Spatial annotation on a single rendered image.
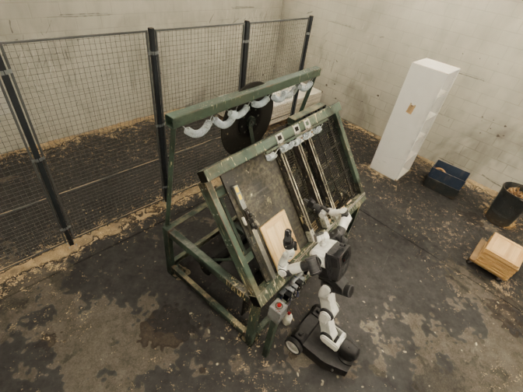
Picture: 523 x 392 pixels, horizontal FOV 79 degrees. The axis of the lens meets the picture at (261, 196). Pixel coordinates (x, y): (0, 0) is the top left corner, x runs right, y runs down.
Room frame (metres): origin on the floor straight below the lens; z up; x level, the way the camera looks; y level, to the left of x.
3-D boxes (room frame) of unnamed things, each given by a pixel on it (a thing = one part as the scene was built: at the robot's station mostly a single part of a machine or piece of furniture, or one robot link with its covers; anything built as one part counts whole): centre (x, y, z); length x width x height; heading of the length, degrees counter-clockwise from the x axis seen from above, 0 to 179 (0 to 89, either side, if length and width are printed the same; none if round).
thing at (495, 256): (3.31, -3.47, 0.20); 0.61 x 0.53 x 0.40; 140
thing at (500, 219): (4.43, -4.15, 0.33); 0.52 x 0.51 x 0.65; 140
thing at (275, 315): (1.52, -0.29, 0.84); 0.12 x 0.12 x 0.18; 56
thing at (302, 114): (3.60, -0.42, 1.38); 0.70 x 0.15 x 0.85; 146
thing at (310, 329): (1.69, -0.92, 0.19); 0.64 x 0.52 x 0.33; 56
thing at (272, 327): (1.52, -0.29, 0.38); 0.06 x 0.06 x 0.75; 56
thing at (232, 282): (2.86, -0.17, 0.41); 2.20 x 1.38 x 0.83; 146
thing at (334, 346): (1.67, -0.94, 0.28); 0.21 x 0.20 x 0.13; 56
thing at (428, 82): (5.56, -2.48, 1.03); 0.61 x 0.58 x 2.05; 140
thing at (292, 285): (1.92, -0.48, 0.69); 0.50 x 0.14 x 0.24; 146
